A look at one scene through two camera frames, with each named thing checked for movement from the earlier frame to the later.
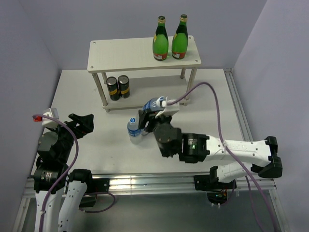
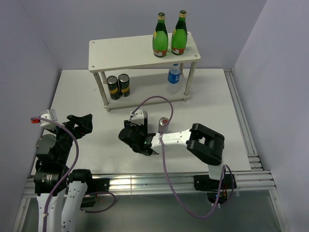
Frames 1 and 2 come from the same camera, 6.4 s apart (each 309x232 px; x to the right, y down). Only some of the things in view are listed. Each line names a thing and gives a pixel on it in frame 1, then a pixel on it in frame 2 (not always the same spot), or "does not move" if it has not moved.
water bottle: x=154 y=104 → x=174 y=79
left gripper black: x=85 y=124 does not move
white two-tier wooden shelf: x=170 y=79 does not move
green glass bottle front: x=160 y=40 does not move
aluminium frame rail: x=156 y=183 does not move
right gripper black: x=148 y=116 → x=145 y=127
